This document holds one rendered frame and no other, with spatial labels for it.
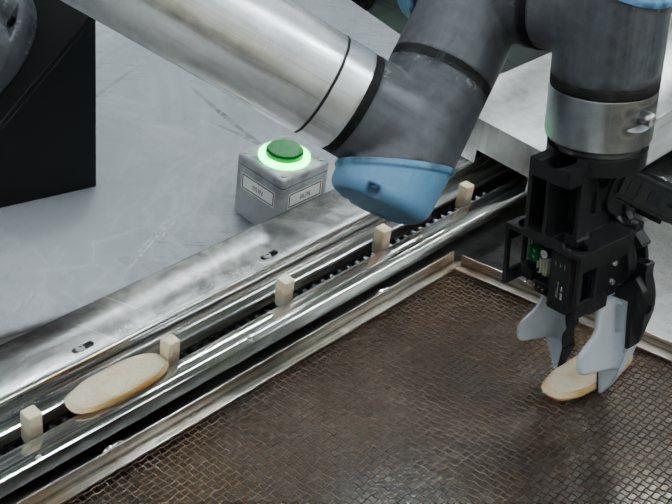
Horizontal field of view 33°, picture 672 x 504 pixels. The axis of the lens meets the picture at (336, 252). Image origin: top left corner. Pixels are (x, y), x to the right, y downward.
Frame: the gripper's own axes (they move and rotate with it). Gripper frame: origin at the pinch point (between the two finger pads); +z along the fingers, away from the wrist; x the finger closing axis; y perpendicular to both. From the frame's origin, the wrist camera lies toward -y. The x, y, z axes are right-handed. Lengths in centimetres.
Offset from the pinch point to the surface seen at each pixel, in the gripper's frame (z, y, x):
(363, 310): 0.9, 7.8, -18.6
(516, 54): 68, -201, -184
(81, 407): 3.0, 32.6, -24.7
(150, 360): 2.7, 25.1, -26.4
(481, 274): 1.2, -5.2, -16.7
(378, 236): 2.4, -4.2, -30.2
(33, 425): 2.4, 37.0, -24.3
